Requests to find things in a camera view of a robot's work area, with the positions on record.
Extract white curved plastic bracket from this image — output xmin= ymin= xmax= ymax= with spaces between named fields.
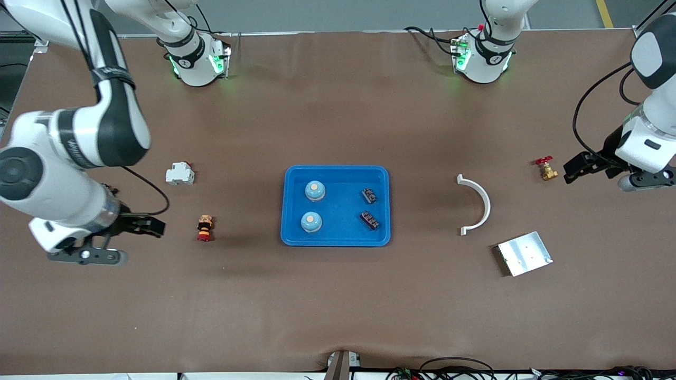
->
xmin=457 ymin=174 xmax=492 ymax=236

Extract black looped cable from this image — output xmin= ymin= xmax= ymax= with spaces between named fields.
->
xmin=417 ymin=357 xmax=497 ymax=380

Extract white circuit breaker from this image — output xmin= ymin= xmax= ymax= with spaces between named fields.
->
xmin=165 ymin=161 xmax=195 ymax=186

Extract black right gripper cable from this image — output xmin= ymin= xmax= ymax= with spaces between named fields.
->
xmin=61 ymin=0 xmax=171 ymax=217

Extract blue plastic tray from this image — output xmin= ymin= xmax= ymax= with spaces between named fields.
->
xmin=280 ymin=165 xmax=391 ymax=248

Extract black right arm base cable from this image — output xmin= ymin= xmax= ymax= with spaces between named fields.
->
xmin=158 ymin=0 xmax=233 ymax=37

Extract black left arm base cables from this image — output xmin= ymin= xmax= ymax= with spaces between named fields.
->
xmin=404 ymin=25 xmax=460 ymax=56

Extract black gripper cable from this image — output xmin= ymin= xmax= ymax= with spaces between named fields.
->
xmin=61 ymin=0 xmax=171 ymax=217
xmin=573 ymin=62 xmax=642 ymax=162

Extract silver metal plate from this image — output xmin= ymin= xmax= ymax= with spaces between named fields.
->
xmin=495 ymin=231 xmax=553 ymax=278

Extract brass valve with red handle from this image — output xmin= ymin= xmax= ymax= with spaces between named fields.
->
xmin=534 ymin=156 xmax=559 ymax=182

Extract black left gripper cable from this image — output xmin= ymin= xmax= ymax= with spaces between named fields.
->
xmin=573 ymin=62 xmax=642 ymax=162

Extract black cable bundle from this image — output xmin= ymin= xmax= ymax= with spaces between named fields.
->
xmin=528 ymin=365 xmax=655 ymax=380

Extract metal base connector bracket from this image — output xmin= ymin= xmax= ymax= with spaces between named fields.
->
xmin=209 ymin=33 xmax=233 ymax=81
xmin=450 ymin=33 xmax=472 ymax=73

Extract brown table cover sheet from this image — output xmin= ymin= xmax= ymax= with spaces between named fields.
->
xmin=0 ymin=29 xmax=676 ymax=376

